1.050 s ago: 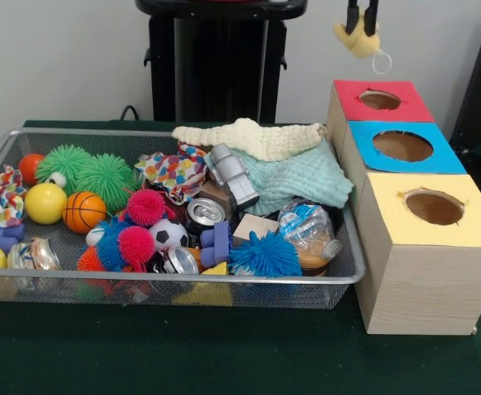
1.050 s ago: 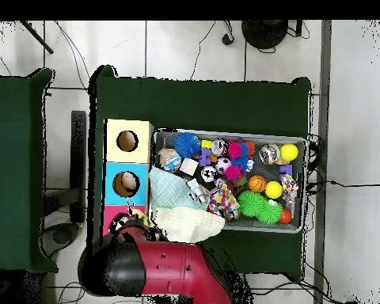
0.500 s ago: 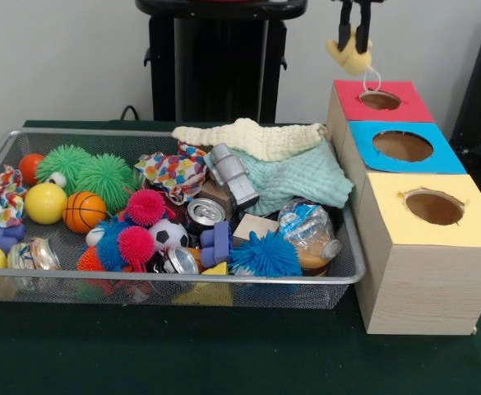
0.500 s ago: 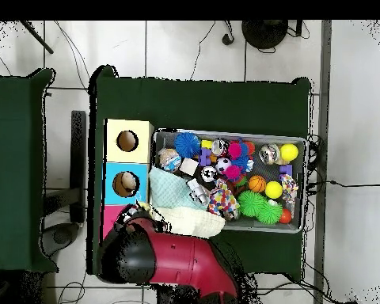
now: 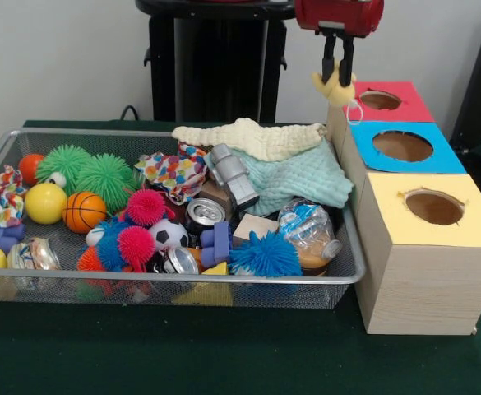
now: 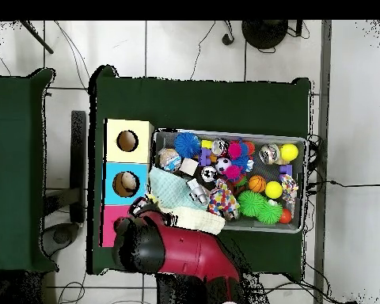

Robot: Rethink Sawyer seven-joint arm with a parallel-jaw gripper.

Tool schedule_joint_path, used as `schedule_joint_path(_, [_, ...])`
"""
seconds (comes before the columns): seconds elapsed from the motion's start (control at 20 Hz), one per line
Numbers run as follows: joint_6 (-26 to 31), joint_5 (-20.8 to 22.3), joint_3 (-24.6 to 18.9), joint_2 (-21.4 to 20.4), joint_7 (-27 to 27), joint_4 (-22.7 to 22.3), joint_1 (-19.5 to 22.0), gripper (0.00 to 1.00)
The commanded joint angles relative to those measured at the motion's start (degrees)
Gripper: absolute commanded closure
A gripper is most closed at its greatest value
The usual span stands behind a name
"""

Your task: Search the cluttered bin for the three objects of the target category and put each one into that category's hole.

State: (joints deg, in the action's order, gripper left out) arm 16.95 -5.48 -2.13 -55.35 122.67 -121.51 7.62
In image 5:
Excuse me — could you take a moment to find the pale yellow plush toy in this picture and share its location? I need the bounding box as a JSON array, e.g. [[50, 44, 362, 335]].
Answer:
[[312, 59, 365, 123]]

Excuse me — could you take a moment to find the wooden box with three holes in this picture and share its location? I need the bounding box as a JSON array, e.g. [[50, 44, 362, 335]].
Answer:
[[324, 79, 481, 337]]

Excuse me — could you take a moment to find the crushed clear plastic bottle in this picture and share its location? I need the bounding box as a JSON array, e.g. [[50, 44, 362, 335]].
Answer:
[[276, 198, 345, 258]]

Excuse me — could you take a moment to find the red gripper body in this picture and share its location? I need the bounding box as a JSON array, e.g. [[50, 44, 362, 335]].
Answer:
[[295, 0, 386, 40]]

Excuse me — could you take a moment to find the mint green waffle cloth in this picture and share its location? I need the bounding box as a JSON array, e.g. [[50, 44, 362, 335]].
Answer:
[[205, 139, 355, 216]]

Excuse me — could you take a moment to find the cream waffle cloth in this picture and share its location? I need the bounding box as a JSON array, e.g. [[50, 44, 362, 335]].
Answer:
[[171, 118, 328, 162]]

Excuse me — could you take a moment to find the yellow smooth ball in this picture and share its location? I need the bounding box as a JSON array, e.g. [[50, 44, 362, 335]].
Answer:
[[24, 183, 68, 225]]

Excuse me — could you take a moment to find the blue spiky rubber ball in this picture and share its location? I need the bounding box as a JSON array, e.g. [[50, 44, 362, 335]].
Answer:
[[228, 230, 305, 277]]

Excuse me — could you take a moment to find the white cloth with colourful dots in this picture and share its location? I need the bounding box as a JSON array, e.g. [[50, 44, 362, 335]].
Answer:
[[134, 142, 208, 206]]

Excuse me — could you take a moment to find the small orange basketball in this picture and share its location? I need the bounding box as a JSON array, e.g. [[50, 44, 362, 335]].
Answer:
[[62, 191, 109, 235]]

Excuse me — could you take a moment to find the silver wire mesh bin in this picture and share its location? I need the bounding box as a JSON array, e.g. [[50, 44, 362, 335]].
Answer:
[[0, 127, 368, 310]]

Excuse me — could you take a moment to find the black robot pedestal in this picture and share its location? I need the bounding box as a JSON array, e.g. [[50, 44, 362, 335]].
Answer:
[[135, 0, 309, 124]]

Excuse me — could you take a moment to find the silver toy robot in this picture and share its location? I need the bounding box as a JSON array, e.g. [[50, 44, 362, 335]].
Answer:
[[204, 142, 261, 211]]

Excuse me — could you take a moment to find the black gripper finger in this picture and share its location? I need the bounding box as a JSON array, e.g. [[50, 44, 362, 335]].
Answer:
[[321, 33, 339, 84], [337, 35, 356, 88]]

